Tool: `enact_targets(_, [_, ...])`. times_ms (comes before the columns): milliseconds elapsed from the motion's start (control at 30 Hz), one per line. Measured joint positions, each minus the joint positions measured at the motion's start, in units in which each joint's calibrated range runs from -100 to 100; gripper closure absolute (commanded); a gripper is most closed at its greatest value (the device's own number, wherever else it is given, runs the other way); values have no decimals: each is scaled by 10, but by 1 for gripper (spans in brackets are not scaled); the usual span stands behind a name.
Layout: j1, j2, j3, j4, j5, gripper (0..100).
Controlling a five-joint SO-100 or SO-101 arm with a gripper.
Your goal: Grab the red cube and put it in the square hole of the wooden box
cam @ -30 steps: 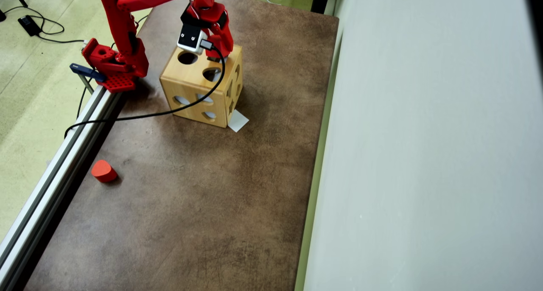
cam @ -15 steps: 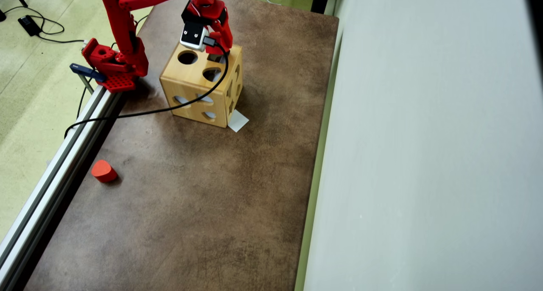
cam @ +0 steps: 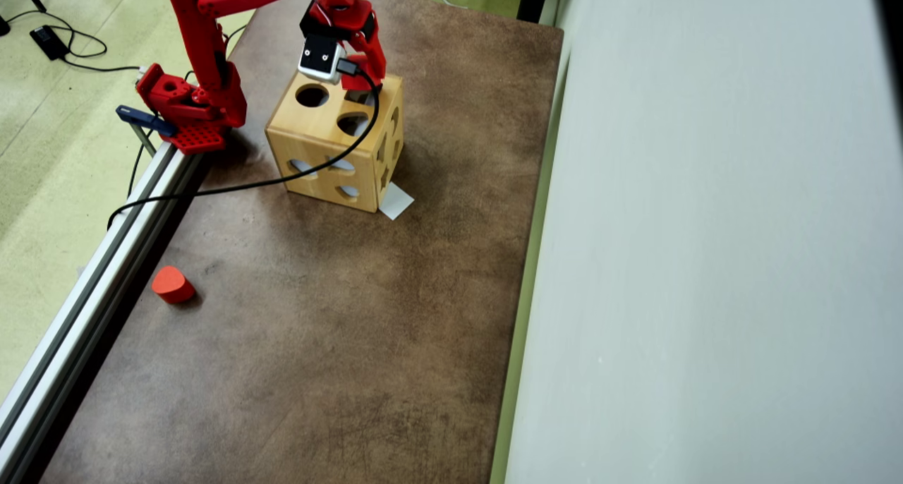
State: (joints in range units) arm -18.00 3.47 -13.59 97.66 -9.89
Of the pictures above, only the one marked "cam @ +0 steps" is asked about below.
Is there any aluminium profile rail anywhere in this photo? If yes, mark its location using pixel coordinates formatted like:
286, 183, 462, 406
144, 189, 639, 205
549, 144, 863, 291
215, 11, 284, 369
0, 140, 205, 484

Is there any red rounded block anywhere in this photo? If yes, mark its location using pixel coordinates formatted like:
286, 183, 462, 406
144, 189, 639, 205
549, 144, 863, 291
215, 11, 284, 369
151, 265, 197, 305

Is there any black adapter cable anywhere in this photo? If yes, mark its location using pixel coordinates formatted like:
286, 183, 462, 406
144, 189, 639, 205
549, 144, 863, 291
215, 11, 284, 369
6, 10, 142, 73

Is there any wooden shape sorter box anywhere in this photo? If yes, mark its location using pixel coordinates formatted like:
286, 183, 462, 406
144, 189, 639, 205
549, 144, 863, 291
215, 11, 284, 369
265, 70, 405, 214

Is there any black power adapter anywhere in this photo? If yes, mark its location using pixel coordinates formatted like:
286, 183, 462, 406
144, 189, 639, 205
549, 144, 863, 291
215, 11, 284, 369
30, 25, 70, 61

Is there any white paper sheet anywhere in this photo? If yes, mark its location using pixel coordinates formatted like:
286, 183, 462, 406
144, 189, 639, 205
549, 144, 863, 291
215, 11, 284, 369
378, 182, 416, 221

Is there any large white board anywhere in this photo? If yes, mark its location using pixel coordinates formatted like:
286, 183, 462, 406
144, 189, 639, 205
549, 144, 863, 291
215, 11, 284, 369
490, 0, 903, 484

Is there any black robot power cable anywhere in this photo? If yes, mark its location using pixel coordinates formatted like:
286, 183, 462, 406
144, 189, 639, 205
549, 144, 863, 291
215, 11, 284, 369
127, 143, 145, 197

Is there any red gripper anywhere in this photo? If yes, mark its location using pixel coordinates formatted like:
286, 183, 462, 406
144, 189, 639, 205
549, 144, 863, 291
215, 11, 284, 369
299, 0, 388, 92

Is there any black camera cable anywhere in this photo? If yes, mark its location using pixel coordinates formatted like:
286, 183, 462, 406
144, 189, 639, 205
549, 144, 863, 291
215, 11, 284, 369
107, 57, 382, 231

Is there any blue clamp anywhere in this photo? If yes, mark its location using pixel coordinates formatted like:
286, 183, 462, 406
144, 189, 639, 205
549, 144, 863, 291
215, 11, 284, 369
116, 104, 177, 157

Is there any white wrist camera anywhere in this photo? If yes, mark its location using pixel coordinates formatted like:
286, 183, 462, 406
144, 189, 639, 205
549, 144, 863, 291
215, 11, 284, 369
298, 34, 346, 85

